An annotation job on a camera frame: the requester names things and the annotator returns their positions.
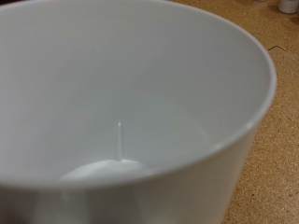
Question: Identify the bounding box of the white coffee pod orange lid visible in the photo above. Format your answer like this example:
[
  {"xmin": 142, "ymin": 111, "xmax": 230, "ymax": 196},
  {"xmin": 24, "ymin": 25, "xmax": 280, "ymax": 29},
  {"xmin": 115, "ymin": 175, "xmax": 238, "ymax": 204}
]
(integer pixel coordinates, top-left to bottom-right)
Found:
[{"xmin": 278, "ymin": 0, "xmax": 299, "ymax": 14}]

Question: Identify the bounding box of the white mug with green tape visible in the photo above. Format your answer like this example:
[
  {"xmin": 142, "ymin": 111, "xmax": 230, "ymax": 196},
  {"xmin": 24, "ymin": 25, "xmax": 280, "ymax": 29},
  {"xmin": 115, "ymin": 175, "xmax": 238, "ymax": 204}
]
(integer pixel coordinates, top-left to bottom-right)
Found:
[{"xmin": 0, "ymin": 0, "xmax": 278, "ymax": 224}]

